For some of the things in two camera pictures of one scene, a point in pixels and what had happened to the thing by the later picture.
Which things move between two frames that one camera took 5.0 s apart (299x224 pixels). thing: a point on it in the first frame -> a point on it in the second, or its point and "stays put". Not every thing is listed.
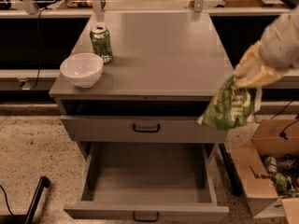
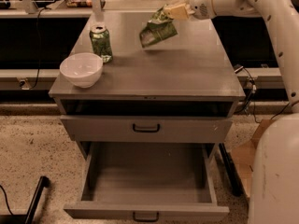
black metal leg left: x=27 y=218 stays put
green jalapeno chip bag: x=232 y=107 -> x=159 y=27
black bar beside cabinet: x=232 y=171 stays put
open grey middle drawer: x=148 y=181 stays put
